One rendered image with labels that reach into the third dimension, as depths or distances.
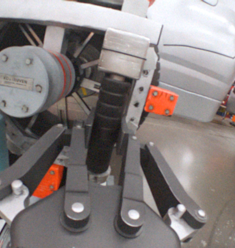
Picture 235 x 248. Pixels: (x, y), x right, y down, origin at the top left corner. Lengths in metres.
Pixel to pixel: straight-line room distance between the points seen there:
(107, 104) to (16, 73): 0.18
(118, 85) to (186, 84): 0.73
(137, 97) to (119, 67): 0.24
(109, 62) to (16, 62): 0.18
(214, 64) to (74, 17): 0.84
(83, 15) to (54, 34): 0.22
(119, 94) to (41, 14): 0.15
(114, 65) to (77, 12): 0.09
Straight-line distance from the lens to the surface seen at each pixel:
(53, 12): 0.22
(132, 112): 0.41
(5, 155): 0.47
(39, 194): 0.64
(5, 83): 0.31
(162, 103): 0.42
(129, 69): 0.17
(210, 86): 0.96
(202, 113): 0.97
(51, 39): 0.43
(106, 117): 0.18
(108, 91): 0.17
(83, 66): 0.50
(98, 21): 0.21
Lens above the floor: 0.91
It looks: 20 degrees down
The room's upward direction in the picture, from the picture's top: 15 degrees clockwise
